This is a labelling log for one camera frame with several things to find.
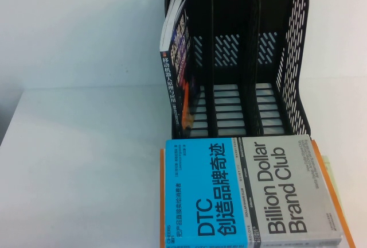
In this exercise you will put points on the dark robot textbook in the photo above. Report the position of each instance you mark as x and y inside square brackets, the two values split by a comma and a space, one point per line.
[176, 87]

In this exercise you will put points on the grey and blue book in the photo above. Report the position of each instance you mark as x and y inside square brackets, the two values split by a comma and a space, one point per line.
[229, 190]

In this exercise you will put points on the black plastic book stand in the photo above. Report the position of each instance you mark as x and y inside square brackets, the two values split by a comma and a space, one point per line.
[232, 12]

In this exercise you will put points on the pale yellow book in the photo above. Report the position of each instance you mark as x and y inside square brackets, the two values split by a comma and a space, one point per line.
[329, 170]

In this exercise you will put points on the orange book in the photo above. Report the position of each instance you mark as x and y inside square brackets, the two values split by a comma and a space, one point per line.
[338, 207]

